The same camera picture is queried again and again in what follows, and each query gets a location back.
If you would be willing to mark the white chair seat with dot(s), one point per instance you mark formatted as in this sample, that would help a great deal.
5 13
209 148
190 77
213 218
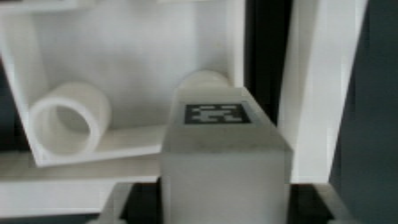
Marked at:
97 56

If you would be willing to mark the white U-shaped fence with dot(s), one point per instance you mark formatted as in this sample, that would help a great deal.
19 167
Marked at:
67 189

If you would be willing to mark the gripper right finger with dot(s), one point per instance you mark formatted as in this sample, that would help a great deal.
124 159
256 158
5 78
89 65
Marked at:
330 199

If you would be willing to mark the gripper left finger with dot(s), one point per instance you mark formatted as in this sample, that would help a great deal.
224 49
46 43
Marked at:
110 216

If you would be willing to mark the white chair leg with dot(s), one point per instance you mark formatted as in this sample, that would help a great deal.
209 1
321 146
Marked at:
225 157

